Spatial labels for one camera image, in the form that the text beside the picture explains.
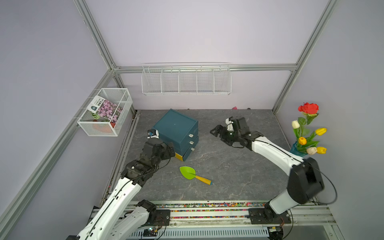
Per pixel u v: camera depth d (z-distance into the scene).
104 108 0.74
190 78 0.99
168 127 0.83
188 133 0.81
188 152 0.91
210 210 0.77
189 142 0.89
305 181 0.44
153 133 0.63
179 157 0.89
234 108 1.24
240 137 0.65
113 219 0.40
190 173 0.89
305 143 0.68
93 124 0.74
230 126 0.70
